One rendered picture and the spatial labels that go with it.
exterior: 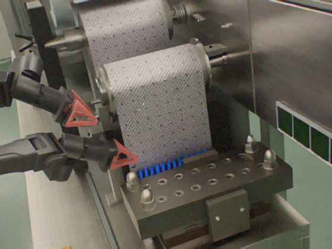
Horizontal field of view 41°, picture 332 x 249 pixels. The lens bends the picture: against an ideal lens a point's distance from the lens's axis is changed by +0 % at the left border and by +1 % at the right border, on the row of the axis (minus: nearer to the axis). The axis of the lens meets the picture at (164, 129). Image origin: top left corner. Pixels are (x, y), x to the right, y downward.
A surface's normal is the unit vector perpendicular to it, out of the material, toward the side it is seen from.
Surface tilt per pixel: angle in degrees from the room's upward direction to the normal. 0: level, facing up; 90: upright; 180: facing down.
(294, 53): 90
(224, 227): 90
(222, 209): 90
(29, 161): 114
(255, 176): 0
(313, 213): 0
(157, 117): 90
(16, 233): 0
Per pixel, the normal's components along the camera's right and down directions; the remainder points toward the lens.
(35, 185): -0.15, -0.88
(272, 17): -0.93, 0.28
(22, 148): 0.35, -0.74
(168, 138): 0.33, 0.38
